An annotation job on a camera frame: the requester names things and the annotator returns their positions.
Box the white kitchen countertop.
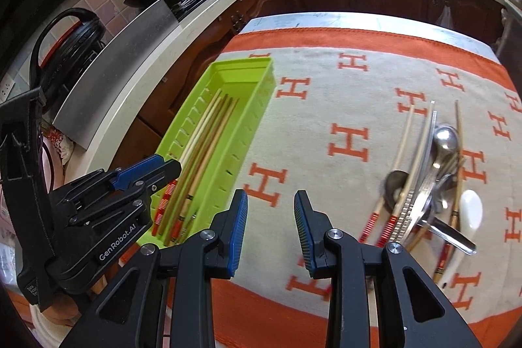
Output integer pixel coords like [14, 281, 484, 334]
[63, 0, 522, 186]

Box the white plastic bag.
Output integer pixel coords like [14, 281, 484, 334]
[434, 3, 453, 28]

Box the black red pressure cooker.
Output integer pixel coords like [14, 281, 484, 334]
[28, 8, 109, 116]

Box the orange grey printed blanket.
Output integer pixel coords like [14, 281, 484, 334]
[161, 28, 522, 348]

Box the white ceramic spoon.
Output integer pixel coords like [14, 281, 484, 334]
[434, 189, 484, 285]

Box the crumpled printed plastic bag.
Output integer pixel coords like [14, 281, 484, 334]
[43, 126, 76, 169]

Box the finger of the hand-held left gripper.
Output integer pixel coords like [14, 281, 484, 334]
[69, 161, 182, 226]
[53, 154, 166, 206]

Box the silver metal chopstick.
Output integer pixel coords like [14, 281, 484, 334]
[393, 111, 439, 243]
[397, 111, 440, 240]

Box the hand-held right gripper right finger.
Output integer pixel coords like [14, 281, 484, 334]
[294, 190, 484, 348]

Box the dark metal spoon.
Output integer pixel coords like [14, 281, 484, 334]
[385, 170, 410, 210]

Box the white wall socket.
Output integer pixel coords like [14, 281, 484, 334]
[0, 77, 15, 102]

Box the brown banded bamboo chopstick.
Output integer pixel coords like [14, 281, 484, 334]
[169, 99, 240, 247]

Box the group of chopsticks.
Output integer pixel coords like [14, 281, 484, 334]
[152, 89, 223, 235]

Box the large shiny metal spoon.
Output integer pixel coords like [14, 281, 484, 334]
[420, 124, 461, 218]

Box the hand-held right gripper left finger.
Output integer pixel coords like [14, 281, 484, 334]
[59, 189, 249, 348]

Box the green plastic utensil tray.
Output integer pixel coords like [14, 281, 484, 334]
[136, 56, 276, 247]

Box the steel splash guard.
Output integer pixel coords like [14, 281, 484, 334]
[52, 0, 180, 150]

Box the handled metal spoon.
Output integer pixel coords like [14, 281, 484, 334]
[424, 209, 478, 255]

